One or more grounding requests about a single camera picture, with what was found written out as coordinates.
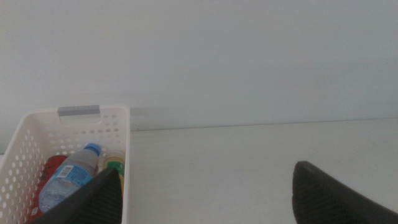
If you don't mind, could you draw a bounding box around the white perforated plastic basket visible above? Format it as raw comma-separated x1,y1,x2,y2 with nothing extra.
0,105,131,224

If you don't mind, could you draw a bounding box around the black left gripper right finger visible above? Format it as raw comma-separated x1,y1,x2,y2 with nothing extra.
292,161,398,224

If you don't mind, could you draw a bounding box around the red labelled drink bottle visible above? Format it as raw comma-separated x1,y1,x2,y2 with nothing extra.
27,155,69,223

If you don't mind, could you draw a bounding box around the clear water bottle blue cap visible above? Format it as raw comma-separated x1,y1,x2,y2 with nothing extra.
39,142,103,214

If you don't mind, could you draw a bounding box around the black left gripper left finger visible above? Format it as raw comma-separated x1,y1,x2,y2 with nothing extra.
30,167,124,224

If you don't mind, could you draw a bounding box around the yellow jasmine tea bottle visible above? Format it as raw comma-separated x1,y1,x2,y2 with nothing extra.
101,150,126,200

